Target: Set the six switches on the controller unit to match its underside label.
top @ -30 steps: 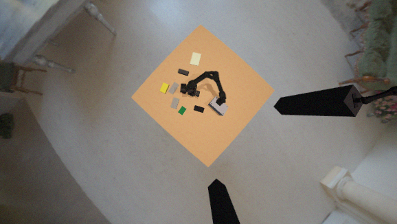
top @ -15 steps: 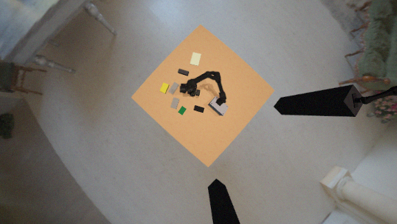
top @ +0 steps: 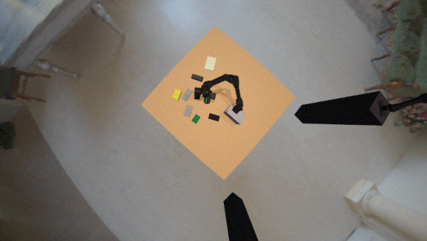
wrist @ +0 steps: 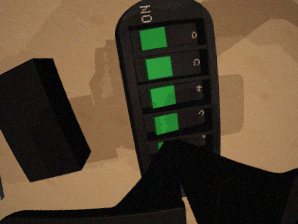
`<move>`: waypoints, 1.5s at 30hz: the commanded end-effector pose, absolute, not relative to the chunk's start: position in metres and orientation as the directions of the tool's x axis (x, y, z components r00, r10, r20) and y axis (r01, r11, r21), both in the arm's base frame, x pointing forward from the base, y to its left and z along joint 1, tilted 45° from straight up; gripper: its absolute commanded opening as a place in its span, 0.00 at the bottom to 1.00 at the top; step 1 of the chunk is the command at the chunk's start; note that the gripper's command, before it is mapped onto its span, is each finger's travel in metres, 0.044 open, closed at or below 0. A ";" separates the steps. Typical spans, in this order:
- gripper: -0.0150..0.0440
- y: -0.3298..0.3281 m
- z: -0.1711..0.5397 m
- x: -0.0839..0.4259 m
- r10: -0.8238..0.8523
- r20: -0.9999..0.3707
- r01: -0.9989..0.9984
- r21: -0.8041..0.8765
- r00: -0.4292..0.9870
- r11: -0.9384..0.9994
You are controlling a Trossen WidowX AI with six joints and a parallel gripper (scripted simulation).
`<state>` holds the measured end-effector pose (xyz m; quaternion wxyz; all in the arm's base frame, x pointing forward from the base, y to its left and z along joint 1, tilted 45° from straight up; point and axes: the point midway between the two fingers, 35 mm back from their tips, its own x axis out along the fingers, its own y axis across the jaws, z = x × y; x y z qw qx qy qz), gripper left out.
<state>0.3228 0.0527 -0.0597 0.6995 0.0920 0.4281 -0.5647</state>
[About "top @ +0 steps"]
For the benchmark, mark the yellow rectangular block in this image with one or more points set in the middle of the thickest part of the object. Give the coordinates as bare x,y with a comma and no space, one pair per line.
177,94

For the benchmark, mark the pale cream flat rectangular card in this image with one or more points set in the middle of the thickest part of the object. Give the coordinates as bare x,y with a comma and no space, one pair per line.
210,63

